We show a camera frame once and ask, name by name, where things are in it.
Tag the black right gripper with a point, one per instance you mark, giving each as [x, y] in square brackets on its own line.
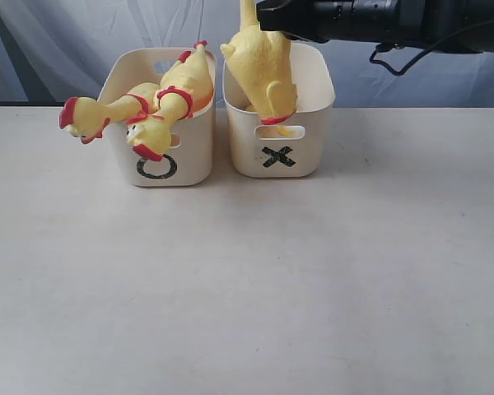
[314, 21]

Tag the broken chicken body piece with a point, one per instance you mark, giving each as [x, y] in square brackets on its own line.
[260, 62]

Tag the yellow rubber chicken front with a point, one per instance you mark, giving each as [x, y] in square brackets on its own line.
[186, 88]

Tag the yellow rubber chicken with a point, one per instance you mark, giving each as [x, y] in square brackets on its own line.
[186, 88]
[87, 118]

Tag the yellow rubber chicken top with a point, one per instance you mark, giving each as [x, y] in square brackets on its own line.
[87, 118]

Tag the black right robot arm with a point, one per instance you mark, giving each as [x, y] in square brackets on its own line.
[443, 26]

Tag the cream bin marked X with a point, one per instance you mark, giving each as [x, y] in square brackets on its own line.
[290, 149]

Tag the cream bin marked O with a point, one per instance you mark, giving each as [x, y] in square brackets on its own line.
[189, 159]

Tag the blue backdrop curtain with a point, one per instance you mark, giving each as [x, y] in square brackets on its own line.
[52, 50]

